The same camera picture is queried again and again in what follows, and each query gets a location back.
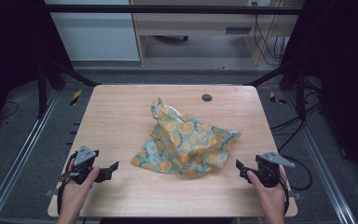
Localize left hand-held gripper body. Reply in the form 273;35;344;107
59;145;101;186

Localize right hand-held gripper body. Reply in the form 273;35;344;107
255;150;296;189

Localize teal cloth with orange print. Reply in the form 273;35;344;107
130;96;242;176

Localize person's right hand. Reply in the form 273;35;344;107
246;167;289;209

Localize person's left hand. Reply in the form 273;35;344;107
60;158;101;207

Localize yellow black tape strip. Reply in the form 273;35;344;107
69;89;83;107
268;91;287;106

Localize black metal stand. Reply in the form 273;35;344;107
248;61;308;121
36;58;99;119

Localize dark curtain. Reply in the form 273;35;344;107
0;0;75;144
281;0;358;190

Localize white cabinet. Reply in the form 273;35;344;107
44;0;142;62

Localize light wooden desk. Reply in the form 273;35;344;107
130;0;306;67

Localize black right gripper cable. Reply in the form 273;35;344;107
279;154;313;216

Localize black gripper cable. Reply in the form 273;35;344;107
279;154;313;216
56;150;79;217

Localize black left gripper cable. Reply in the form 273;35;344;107
56;150;79;217

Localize black floor cables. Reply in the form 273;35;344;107
269;76;324;154

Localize aluminium floor rail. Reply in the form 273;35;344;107
0;89;61;224
282;92;358;224

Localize thin black floor cable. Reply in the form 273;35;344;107
0;100;21;121

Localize hanging black cables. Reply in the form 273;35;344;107
253;13;289;67

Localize black frame crossbar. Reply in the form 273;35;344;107
42;3;306;16

